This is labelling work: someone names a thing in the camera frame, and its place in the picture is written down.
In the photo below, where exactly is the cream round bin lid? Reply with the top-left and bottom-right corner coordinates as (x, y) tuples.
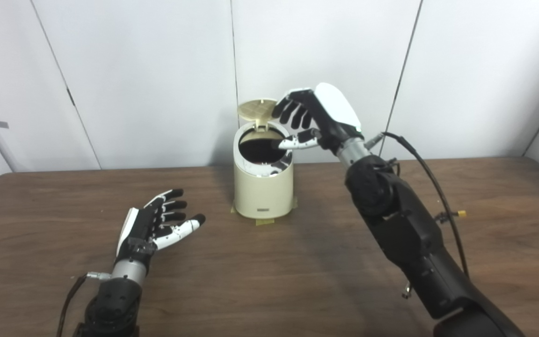
(237, 97), (279, 132)

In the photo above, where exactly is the thin yellow-tipped cable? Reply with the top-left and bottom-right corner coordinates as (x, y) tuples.
(436, 210), (467, 223)

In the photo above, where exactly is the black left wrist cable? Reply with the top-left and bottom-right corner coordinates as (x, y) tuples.
(57, 271), (112, 337)

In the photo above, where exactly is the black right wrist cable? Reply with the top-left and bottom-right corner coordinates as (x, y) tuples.
(365, 132), (470, 279)

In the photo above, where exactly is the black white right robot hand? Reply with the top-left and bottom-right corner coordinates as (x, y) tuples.
(272, 82), (366, 155)

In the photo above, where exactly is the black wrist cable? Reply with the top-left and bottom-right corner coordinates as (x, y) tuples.
(365, 132), (470, 279)
(57, 271), (112, 337)

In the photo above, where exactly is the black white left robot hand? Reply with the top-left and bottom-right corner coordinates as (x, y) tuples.
(116, 189), (206, 272)

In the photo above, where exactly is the cream-colored round bin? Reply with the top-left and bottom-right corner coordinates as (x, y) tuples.
(233, 121), (294, 219)

